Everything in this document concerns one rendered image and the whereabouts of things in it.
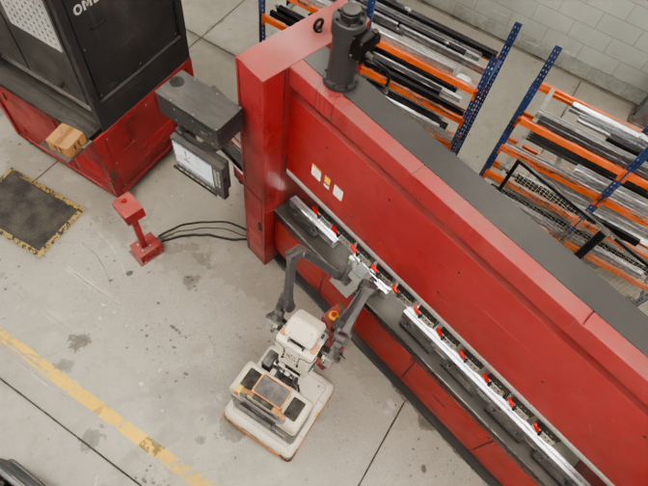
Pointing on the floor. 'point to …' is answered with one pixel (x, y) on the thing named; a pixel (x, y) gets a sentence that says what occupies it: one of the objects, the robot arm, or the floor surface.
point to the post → (592, 242)
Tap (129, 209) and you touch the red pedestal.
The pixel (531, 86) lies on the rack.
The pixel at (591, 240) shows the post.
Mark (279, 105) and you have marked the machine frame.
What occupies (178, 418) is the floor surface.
